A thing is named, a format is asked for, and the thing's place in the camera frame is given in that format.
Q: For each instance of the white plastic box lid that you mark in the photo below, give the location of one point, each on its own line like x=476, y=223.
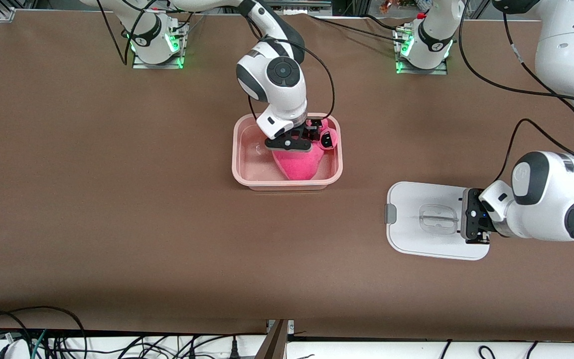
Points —
x=416, y=239

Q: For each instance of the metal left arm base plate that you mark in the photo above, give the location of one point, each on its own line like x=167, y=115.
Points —
x=439, y=71

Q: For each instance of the pink plush toy with eyes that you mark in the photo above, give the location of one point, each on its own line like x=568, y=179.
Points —
x=299, y=167

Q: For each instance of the black power plug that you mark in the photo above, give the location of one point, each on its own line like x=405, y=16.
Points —
x=233, y=349

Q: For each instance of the grey lid latch clip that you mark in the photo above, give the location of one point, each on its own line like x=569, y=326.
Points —
x=390, y=213

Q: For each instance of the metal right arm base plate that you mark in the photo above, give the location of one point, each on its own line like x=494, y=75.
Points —
x=140, y=62

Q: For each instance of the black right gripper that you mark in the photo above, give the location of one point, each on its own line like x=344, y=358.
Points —
x=313, y=131

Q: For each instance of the small aluminium corner bracket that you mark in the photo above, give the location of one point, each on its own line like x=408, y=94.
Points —
x=7, y=16

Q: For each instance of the small orange object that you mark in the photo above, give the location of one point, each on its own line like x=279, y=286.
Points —
x=387, y=6

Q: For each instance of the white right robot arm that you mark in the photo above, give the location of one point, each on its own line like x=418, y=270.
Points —
x=277, y=85

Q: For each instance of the aluminium profile post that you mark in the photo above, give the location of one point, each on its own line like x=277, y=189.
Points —
x=274, y=344

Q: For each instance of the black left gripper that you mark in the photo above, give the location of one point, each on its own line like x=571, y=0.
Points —
x=486, y=224

